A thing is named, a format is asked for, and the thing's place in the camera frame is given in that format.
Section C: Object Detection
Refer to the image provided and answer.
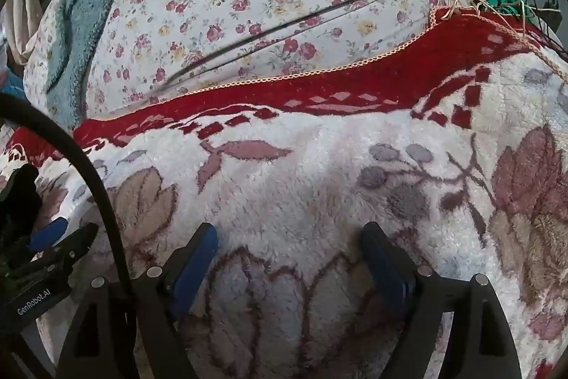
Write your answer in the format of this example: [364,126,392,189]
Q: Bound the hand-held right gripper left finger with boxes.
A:
[55,223,219,379]

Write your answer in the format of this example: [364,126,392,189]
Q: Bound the beige hanging cloth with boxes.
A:
[4,0,42,65]

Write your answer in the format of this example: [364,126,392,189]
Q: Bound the black cable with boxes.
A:
[0,93,136,291]

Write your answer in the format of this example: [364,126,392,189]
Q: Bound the red white floral fleece blanket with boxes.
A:
[0,6,568,379]

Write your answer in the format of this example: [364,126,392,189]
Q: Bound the teal fleece blanket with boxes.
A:
[42,0,152,118]

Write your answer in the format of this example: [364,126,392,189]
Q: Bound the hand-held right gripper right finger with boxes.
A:
[359,222,522,379]

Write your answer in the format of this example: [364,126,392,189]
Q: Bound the black wires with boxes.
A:
[519,0,566,36]

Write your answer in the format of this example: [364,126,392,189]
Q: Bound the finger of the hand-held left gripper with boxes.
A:
[0,163,68,252]
[9,223,99,277]

